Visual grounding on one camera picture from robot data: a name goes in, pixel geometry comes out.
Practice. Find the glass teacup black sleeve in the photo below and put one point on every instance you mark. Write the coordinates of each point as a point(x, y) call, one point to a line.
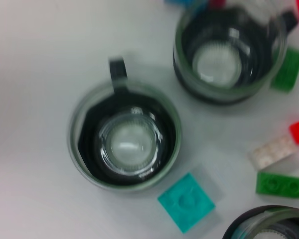
point(184, 67)
point(246, 219)
point(87, 139)

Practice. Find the green toy brick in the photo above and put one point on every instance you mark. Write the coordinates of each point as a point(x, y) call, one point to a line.
point(279, 185)
point(289, 69)

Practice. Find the teal flat toy brick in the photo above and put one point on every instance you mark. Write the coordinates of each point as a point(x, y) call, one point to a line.
point(187, 201)

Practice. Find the white toy brick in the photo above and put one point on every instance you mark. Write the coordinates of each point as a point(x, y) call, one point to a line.
point(271, 153)

